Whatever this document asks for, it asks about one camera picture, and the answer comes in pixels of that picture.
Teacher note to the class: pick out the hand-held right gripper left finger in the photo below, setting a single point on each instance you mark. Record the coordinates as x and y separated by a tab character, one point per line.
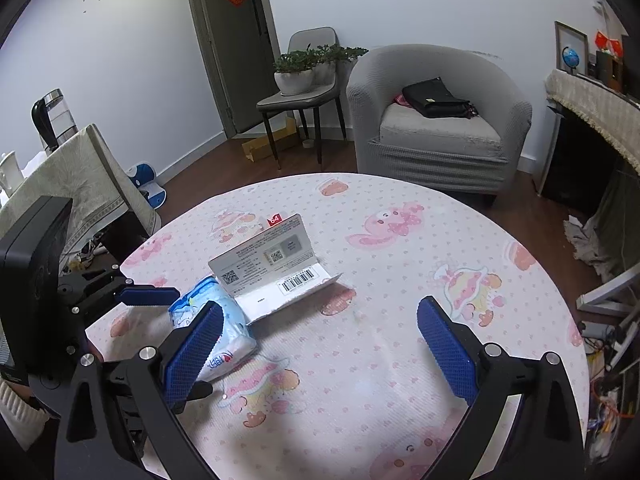
192	355

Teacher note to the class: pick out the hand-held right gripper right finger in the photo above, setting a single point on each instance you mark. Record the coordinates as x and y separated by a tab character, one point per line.
450	350

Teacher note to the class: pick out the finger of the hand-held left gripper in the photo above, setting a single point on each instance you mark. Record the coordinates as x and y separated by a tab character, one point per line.
150	296
200	390

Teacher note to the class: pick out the blue tissue pack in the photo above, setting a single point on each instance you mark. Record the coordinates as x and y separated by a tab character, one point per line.
235	335

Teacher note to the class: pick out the white card packaging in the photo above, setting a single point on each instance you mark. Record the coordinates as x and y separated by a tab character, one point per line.
270	265

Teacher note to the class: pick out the person's left forearm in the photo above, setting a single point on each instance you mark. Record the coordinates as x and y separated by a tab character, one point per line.
20	420

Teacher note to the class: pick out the pink printed tablecloth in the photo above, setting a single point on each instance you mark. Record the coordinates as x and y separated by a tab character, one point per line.
350	360

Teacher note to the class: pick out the blue white floor appliance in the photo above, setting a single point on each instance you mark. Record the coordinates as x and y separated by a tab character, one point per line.
147	185

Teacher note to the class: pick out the white ceramic mug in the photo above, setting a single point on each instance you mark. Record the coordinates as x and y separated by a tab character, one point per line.
10	175

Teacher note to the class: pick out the beige tablecloth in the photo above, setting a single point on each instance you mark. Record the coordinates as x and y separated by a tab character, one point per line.
85	180

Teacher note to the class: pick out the white paper tissue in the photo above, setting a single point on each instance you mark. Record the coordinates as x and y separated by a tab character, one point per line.
36	161

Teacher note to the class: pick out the white metal rack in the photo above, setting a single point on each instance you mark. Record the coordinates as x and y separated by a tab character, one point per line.
607	297

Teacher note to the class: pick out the glass electric kettle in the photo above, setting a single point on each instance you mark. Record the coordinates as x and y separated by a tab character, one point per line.
57	120

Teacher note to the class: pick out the flat cardboard box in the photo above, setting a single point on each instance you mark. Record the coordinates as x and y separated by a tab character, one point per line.
262	147

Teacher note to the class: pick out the grey armchair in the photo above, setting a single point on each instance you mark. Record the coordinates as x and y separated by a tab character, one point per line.
440	145

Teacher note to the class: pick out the black cabinet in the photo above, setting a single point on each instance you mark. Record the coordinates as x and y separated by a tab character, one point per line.
575	160

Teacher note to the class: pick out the grey chair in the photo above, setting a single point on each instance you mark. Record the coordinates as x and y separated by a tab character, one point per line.
295	105

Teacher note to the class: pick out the grey door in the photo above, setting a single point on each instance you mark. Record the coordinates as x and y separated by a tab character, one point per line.
230	60

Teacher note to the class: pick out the black handbag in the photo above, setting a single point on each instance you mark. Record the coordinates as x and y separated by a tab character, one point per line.
435	97

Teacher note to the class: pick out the pink cloth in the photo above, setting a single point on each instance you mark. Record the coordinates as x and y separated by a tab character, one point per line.
401	101

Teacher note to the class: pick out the small white potted plant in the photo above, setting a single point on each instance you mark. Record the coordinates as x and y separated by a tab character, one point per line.
324	72

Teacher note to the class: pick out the beige lace cloth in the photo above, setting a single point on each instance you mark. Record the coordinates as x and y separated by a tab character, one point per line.
590	100

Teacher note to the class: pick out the small blue globe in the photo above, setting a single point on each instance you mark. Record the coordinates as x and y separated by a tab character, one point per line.
570	57

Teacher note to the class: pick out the picture frame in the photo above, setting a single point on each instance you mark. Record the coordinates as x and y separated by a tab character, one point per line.
580	42

